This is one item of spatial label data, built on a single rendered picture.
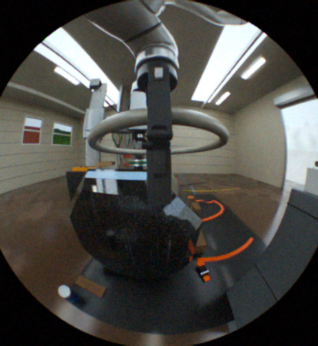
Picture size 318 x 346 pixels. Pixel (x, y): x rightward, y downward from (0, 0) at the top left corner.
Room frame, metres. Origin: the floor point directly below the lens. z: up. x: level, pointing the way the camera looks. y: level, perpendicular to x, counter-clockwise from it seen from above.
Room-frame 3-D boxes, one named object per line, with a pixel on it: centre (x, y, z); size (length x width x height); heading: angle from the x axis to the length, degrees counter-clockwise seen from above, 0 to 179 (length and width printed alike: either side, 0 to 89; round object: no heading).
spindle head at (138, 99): (1.09, 0.21, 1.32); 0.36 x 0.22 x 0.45; 17
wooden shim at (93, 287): (0.17, 0.49, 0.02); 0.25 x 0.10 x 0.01; 86
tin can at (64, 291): (0.00, 0.58, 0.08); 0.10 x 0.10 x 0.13
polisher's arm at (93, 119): (1.37, 0.73, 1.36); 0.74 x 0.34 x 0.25; 128
